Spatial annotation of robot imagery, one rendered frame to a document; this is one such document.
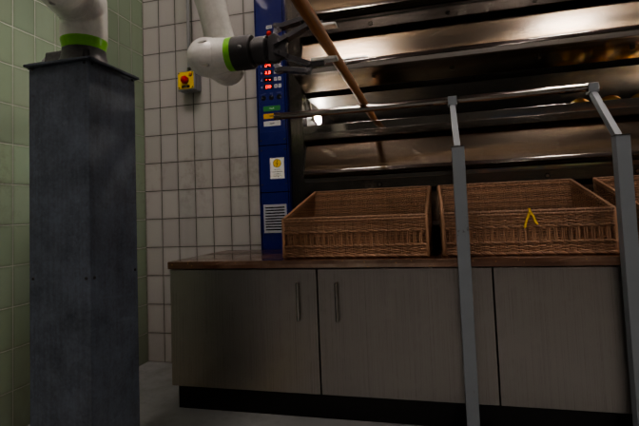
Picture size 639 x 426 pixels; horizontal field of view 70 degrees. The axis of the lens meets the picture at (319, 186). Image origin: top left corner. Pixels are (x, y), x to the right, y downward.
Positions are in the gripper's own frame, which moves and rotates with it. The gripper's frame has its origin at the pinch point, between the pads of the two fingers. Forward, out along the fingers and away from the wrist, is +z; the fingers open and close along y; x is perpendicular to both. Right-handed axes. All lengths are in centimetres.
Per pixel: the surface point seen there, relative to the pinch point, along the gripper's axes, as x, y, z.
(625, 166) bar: -39, 34, 82
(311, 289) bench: -47, 72, -19
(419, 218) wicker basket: -50, 48, 21
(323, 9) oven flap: -100, -55, -22
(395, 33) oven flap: -103, -40, 12
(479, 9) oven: -100, -45, 51
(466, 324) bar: -40, 82, 34
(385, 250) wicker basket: -51, 59, 8
